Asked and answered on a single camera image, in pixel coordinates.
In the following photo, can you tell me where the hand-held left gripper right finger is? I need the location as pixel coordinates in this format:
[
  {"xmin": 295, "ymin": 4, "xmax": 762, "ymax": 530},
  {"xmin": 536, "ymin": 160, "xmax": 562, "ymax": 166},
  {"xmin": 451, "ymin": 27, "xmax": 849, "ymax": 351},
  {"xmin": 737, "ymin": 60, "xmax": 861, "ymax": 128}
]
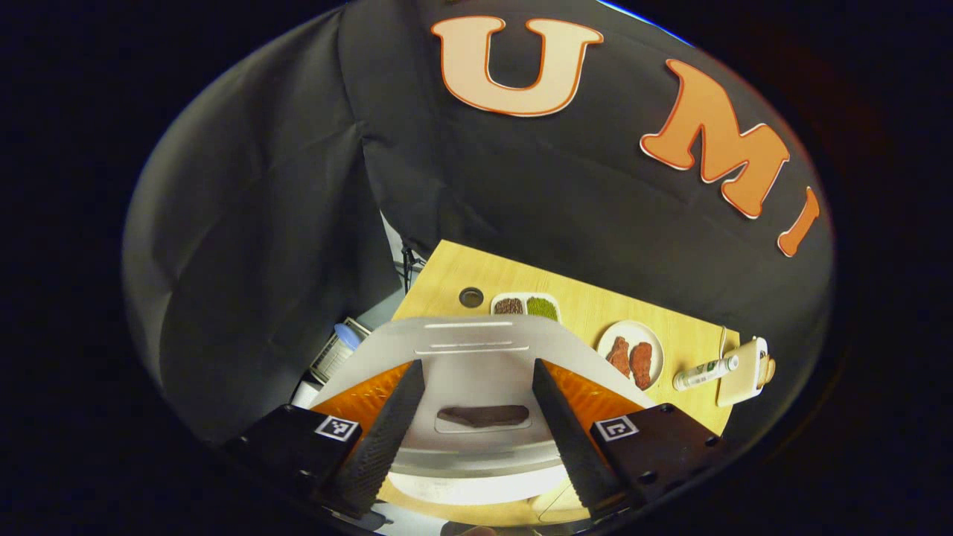
[{"xmin": 532, "ymin": 358, "xmax": 730, "ymax": 520}]

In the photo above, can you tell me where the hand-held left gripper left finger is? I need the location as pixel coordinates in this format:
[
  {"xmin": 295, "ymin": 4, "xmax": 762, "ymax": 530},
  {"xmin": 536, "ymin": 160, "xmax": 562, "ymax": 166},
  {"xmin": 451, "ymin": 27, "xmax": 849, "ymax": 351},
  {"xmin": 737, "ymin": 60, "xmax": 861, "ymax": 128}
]
[{"xmin": 223, "ymin": 360, "xmax": 427, "ymax": 520}]

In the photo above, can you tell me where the white rice cooker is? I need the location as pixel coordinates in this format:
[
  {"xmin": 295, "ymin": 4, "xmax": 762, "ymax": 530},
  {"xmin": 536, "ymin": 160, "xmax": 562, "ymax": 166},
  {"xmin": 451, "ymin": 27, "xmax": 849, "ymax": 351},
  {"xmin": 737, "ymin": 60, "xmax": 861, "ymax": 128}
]
[{"xmin": 309, "ymin": 314, "xmax": 657, "ymax": 508}]

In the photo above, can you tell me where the clear plastic box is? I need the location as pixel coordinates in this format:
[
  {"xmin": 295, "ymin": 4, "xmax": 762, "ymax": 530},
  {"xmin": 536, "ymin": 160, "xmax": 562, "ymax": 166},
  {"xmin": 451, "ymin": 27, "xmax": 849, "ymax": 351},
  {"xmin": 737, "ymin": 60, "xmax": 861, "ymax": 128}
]
[{"xmin": 530, "ymin": 476, "xmax": 596, "ymax": 523}]

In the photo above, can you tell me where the white slatted crate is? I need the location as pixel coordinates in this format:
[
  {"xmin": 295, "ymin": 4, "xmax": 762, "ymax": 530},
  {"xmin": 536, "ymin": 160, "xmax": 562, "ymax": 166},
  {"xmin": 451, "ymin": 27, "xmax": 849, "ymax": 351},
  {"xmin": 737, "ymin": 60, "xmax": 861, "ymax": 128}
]
[{"xmin": 309, "ymin": 316, "xmax": 373, "ymax": 385}]

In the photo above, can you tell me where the red meat piece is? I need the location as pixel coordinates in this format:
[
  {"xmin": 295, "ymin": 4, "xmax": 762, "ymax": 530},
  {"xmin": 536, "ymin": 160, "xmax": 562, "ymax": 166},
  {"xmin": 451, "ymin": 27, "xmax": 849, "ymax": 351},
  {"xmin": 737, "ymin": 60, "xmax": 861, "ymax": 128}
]
[
  {"xmin": 629, "ymin": 341, "xmax": 654, "ymax": 389},
  {"xmin": 605, "ymin": 336, "xmax": 632, "ymax": 378}
]

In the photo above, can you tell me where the white round plate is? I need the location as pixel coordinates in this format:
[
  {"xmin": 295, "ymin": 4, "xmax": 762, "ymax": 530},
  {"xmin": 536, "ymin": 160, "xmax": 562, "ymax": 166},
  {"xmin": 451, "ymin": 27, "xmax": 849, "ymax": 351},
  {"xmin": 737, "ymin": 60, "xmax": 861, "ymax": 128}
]
[{"xmin": 596, "ymin": 320, "xmax": 665, "ymax": 392}]

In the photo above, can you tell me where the white drink bottle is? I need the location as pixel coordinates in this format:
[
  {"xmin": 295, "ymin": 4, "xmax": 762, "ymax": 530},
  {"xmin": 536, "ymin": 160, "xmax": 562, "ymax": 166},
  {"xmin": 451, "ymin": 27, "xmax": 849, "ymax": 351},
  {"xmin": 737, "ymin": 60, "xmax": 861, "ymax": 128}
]
[{"xmin": 672, "ymin": 354, "xmax": 740, "ymax": 392}]

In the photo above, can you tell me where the small divided bean dish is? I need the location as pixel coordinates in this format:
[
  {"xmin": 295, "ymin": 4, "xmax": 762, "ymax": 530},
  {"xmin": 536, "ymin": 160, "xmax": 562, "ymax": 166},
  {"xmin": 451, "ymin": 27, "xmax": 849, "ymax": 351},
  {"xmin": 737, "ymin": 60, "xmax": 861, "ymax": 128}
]
[{"xmin": 491, "ymin": 292, "xmax": 561, "ymax": 325}]

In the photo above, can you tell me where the black stand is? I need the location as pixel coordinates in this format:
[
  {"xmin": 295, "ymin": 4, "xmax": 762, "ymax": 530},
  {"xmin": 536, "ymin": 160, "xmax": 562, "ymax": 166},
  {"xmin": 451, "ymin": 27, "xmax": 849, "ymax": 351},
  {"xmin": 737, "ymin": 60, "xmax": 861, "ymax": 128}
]
[{"xmin": 401, "ymin": 244, "xmax": 424, "ymax": 293}]

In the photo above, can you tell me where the white toaster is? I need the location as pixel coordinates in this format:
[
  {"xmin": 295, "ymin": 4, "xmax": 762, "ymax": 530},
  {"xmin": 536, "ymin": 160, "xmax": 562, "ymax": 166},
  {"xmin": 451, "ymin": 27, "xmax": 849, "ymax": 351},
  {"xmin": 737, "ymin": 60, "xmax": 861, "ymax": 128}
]
[{"xmin": 716, "ymin": 336, "xmax": 769, "ymax": 407}]

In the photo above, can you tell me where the black backdrop cloth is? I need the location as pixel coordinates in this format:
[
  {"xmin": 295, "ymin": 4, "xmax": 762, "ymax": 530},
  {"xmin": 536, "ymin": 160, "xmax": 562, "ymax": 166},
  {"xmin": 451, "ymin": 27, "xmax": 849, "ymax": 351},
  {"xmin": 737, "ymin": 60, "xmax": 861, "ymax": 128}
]
[{"xmin": 123, "ymin": 0, "xmax": 835, "ymax": 447}]

